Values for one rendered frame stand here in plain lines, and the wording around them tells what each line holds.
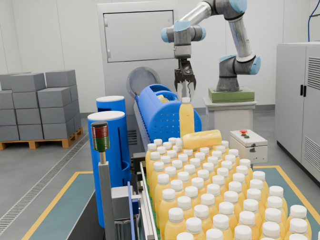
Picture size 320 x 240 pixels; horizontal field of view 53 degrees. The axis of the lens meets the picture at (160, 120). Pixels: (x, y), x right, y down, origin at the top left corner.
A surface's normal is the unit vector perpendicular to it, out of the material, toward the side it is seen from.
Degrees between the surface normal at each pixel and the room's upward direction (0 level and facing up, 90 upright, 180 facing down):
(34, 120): 90
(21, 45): 90
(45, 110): 90
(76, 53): 90
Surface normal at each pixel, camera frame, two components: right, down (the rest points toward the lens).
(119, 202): 0.13, 0.22
